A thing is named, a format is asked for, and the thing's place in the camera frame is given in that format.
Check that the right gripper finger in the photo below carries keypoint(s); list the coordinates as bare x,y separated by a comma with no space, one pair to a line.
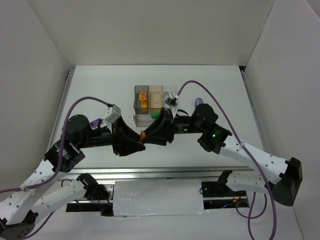
155,140
155,129

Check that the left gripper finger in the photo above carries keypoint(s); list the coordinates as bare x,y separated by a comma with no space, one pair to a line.
129,135
127,148

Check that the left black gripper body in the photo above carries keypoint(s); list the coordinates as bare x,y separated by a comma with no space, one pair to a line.
116,139

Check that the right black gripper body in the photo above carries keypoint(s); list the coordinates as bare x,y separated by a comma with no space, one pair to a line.
170,127

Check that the brown yellow lego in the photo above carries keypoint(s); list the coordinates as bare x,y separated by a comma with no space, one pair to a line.
142,136

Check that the green lego brick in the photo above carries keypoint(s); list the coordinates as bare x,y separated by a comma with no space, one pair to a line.
155,115

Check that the yellow lego brick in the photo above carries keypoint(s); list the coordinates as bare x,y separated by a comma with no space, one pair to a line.
144,104
143,96

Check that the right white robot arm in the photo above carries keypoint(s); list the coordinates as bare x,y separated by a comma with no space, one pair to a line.
275,176

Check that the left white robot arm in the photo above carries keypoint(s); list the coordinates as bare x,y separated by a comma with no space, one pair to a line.
25,207

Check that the clear long plastic container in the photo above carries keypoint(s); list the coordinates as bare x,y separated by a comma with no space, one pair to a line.
142,117

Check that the purple lego brick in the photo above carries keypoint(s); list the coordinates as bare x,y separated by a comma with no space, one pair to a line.
95,123

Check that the orange tinted plastic container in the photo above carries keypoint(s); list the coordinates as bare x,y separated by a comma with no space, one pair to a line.
155,102

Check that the clear square plastic container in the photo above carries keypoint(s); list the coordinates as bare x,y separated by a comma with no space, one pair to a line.
172,88

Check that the purple butterfly lego piece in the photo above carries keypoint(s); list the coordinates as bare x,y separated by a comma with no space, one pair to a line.
198,101

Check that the smoky grey plastic container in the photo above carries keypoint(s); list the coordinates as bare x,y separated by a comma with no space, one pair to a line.
137,90

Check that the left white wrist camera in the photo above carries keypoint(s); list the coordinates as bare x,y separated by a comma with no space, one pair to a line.
112,114

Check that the aluminium frame rail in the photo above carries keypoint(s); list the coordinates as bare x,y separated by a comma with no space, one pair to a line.
153,173

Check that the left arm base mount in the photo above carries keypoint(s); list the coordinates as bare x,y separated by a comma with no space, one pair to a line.
100,202

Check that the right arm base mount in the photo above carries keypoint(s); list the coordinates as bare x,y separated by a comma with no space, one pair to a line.
219,196

